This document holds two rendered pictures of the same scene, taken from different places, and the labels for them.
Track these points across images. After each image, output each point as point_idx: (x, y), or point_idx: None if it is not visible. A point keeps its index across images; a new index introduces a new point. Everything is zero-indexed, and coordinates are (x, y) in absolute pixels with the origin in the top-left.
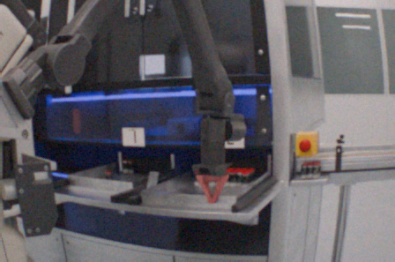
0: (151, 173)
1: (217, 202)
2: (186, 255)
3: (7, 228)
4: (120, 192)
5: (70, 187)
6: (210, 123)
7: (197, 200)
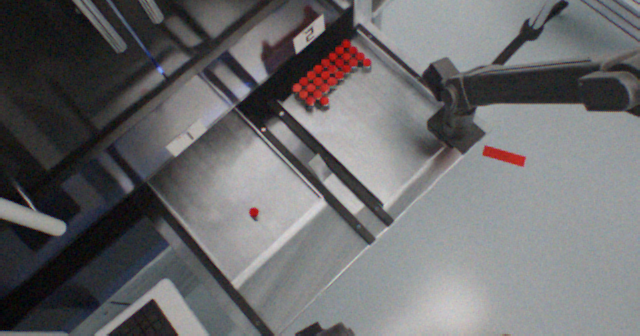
0: (311, 163)
1: None
2: None
3: None
4: (353, 225)
5: (255, 283)
6: (474, 113)
7: (435, 155)
